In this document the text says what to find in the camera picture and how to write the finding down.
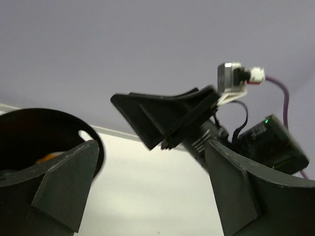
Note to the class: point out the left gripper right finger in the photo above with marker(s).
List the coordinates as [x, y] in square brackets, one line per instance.
[255, 200]

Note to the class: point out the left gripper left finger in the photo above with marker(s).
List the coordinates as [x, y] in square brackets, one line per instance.
[48, 199]

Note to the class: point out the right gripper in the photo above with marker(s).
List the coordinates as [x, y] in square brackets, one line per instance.
[151, 117]

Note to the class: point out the orange plastic bottle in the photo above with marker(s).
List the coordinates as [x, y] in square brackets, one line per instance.
[48, 157]

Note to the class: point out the black cylindrical bin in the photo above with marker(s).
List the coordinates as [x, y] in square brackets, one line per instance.
[23, 142]

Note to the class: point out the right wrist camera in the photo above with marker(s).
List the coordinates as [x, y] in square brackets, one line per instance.
[233, 78]

